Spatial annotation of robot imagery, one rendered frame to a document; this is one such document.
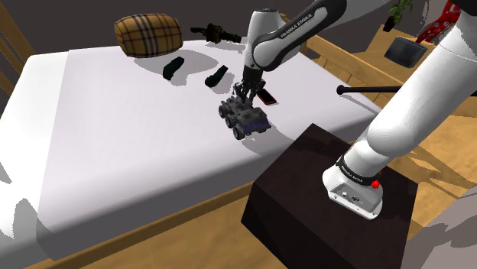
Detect red and black phone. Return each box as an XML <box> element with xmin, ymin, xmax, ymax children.
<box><xmin>256</xmin><ymin>87</ymin><xmax>278</xmax><ymax>106</ymax></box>

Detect black curved block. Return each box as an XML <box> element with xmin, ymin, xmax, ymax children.
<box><xmin>162</xmin><ymin>56</ymin><xmax>186</xmax><ymax>81</ymax></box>
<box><xmin>204</xmin><ymin>64</ymin><xmax>229</xmax><ymax>89</ymax></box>

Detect grey toy truck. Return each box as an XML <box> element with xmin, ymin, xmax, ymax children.
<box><xmin>218</xmin><ymin>95</ymin><xmax>272</xmax><ymax>141</ymax></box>

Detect black and brown cylindrical tool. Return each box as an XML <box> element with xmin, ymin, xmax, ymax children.
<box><xmin>190</xmin><ymin>23</ymin><xmax>242</xmax><ymax>44</ymax></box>

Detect brown plaid pillow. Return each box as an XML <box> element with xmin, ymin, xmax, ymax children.
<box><xmin>113</xmin><ymin>13</ymin><xmax>184</xmax><ymax>59</ymax></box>

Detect black rod with knob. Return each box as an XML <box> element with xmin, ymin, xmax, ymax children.
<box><xmin>336</xmin><ymin>84</ymin><xmax>404</xmax><ymax>96</ymax></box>

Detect dark robot stand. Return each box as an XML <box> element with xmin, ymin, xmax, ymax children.
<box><xmin>241</xmin><ymin>122</ymin><xmax>420</xmax><ymax>269</ymax></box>

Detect wooden side table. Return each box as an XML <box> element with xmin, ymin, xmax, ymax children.
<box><xmin>352</xmin><ymin>23</ymin><xmax>441</xmax><ymax>85</ymax></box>

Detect dark grey box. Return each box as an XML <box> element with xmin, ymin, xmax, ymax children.
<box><xmin>383</xmin><ymin>36</ymin><xmax>428</xmax><ymax>69</ymax></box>

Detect green plant in black pot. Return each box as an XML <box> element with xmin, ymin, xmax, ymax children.
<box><xmin>382</xmin><ymin>0</ymin><xmax>414</xmax><ymax>33</ymax></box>

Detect red perforated object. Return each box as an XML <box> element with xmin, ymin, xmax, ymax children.
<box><xmin>415</xmin><ymin>0</ymin><xmax>462</xmax><ymax>45</ymax></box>

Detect white bed with wooden frame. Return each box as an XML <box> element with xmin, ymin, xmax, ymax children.
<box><xmin>0</xmin><ymin>0</ymin><xmax>404</xmax><ymax>269</ymax></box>

